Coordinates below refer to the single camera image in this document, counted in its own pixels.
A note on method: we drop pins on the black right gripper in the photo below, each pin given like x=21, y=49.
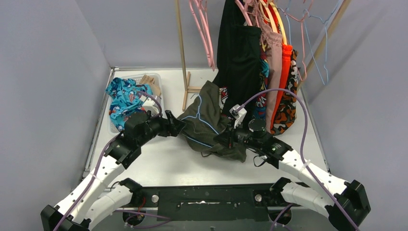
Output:
x=227, y=138

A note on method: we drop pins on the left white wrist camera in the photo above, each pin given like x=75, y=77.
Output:
x=152, y=106

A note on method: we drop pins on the thin blue wire hanger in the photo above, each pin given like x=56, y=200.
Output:
x=198, y=116

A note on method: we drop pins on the orange red shorts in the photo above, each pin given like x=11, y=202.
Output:
x=286, y=53

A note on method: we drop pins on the empty pink wire hanger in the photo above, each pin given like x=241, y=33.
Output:
x=295, y=14

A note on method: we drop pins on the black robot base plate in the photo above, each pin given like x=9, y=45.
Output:
x=208, y=202

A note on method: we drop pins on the black orange patterned shorts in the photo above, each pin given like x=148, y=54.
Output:
x=286, y=111

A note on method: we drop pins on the beige shorts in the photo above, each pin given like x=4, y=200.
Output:
x=154, y=85

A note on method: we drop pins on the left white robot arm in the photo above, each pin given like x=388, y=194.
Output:
x=84, y=207

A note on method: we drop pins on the dusty pink shorts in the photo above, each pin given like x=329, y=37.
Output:
x=270, y=59

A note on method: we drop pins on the olive green shorts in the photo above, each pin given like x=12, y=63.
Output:
x=210, y=112

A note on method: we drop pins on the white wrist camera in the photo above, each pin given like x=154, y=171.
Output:
x=152, y=106
x=239, y=113

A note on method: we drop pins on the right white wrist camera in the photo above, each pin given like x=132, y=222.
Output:
x=239, y=113

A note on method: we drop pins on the turquoise shark print shorts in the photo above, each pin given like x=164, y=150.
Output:
x=125, y=100

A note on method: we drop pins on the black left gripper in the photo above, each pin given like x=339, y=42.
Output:
x=169, y=124

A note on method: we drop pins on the white perforated plastic basket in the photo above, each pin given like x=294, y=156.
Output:
x=137, y=78

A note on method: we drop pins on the empty blue wire hanger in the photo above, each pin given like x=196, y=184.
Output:
x=320, y=24

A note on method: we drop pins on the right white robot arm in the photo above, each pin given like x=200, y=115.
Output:
x=345, y=204

